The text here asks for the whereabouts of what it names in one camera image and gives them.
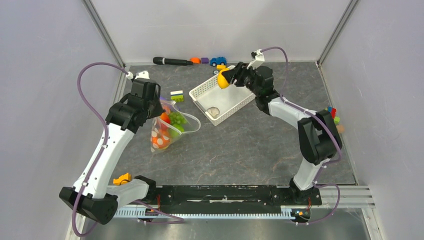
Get orange toy pumpkin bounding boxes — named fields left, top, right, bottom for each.
left=150, top=129, right=172, bottom=151

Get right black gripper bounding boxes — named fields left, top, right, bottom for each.
left=222, top=62, right=261, bottom=97

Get wooden cube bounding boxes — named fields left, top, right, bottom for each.
left=336, top=124, right=345, bottom=134

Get white perforated plastic basket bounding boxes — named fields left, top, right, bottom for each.
left=189, top=74, right=255, bottom=126

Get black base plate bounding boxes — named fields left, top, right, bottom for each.
left=142, top=185, right=323, bottom=214

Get white cable duct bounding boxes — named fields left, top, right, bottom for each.
left=114, top=205, right=306, bottom=220

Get orange toy block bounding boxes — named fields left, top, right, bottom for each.
left=189, top=57, right=202, bottom=64

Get green white building block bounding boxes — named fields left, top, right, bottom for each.
left=170, top=90, right=184, bottom=102

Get purple toy block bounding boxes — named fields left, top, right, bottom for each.
left=200, top=57, right=209, bottom=64

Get blue toy car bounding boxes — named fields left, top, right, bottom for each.
left=209, top=56, right=227, bottom=67

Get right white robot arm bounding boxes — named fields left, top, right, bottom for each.
left=217, top=62, right=343, bottom=204

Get clear dotted zip bag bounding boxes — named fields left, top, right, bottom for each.
left=150, top=98, right=201, bottom=153

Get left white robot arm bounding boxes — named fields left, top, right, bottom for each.
left=59, top=78, right=164, bottom=225

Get orange yellow building block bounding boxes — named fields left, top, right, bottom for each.
left=112, top=172, right=132, bottom=186

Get colourful building block stack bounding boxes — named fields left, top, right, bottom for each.
left=325, top=106, right=340, bottom=125

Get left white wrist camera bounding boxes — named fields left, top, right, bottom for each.
left=125, top=70, right=150, bottom=81

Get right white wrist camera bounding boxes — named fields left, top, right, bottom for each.
left=247, top=49, right=265, bottom=69

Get yellow toy lemon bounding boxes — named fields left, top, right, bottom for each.
left=217, top=73, right=230, bottom=89

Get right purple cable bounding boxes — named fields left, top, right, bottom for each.
left=259, top=46, right=344, bottom=226

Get green toy cabbage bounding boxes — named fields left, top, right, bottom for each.
left=168, top=123, right=185, bottom=139

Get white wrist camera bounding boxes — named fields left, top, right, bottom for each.
left=125, top=70, right=150, bottom=81
left=247, top=49, right=265, bottom=69

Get white toy garlic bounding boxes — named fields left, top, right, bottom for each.
left=207, top=106, right=220, bottom=119

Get black microphone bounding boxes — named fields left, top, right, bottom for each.
left=152, top=56, right=194, bottom=66

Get green toy grapes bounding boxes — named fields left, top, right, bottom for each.
left=168, top=111, right=188, bottom=126

